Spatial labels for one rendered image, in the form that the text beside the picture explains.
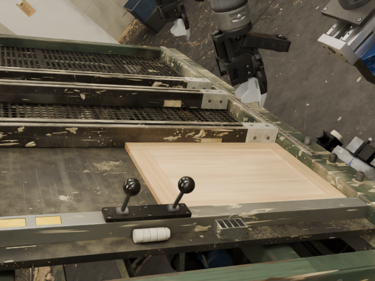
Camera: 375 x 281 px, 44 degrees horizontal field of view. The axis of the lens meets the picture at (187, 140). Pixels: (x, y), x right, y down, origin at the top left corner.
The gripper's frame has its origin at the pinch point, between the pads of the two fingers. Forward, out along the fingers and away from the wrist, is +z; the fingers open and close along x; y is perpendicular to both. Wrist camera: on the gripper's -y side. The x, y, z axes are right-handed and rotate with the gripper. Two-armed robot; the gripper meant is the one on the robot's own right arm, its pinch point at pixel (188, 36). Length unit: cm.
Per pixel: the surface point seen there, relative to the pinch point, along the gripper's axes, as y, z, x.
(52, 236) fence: 59, 1, 77
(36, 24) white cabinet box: 66, 48, -347
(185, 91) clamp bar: 4.5, 27.6, -16.8
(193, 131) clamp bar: 14.8, 21.7, 26.3
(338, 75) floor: -107, 93, -81
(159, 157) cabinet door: 30, 18, 38
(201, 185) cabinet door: 23, 21, 56
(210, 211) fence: 26, 16, 73
